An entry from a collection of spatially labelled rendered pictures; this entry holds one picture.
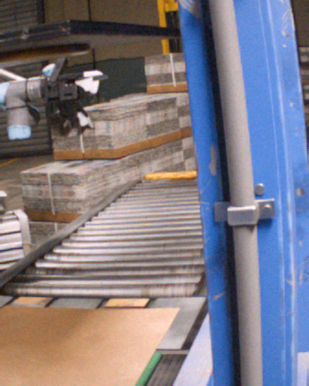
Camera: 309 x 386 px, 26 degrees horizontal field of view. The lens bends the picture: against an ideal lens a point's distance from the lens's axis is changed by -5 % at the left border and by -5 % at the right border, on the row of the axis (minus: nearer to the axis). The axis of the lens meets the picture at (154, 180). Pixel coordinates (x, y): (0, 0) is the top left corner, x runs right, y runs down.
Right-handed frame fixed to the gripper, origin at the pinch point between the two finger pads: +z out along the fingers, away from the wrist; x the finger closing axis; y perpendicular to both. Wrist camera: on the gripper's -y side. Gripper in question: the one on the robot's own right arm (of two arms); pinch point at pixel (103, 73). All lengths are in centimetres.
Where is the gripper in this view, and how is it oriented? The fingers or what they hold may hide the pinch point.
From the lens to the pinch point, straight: 216.6
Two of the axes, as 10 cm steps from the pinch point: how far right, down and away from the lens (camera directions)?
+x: -1.0, 0.5, -9.9
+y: 0.9, 10.0, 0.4
